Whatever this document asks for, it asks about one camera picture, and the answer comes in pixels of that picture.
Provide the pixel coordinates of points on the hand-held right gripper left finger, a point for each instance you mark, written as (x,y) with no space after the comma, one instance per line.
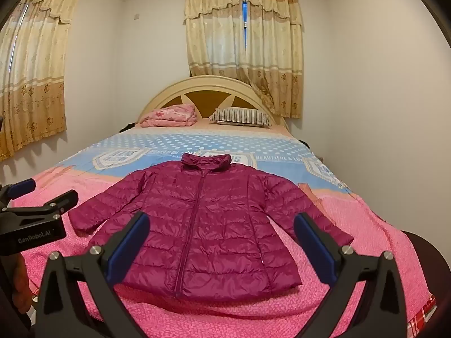
(129,247)

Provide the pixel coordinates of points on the pink folded blanket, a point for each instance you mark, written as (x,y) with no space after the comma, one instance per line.
(169,116)

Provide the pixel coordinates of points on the dark brown furniture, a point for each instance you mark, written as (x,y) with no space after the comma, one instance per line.
(426,264)

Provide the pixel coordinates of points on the magenta puffer jacket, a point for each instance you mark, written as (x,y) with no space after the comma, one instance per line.
(218,225)

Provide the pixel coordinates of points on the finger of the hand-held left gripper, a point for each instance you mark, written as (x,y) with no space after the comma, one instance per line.
(22,187)
(53,206)

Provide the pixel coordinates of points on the striped pillow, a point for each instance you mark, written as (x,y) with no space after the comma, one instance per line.
(239,116)

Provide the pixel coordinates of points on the red plaid cloth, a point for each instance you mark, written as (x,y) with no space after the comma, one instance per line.
(421,318)

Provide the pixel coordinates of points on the cream arched headboard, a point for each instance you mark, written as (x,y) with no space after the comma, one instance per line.
(197,84)

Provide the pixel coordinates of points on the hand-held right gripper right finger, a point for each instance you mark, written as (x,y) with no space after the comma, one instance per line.
(314,247)

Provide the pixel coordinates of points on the beige floral curtain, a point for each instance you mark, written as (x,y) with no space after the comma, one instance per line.
(31,77)
(274,49)
(215,35)

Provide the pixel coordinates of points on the pink and blue printed bedspread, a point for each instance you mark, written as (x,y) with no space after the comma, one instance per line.
(352,225)

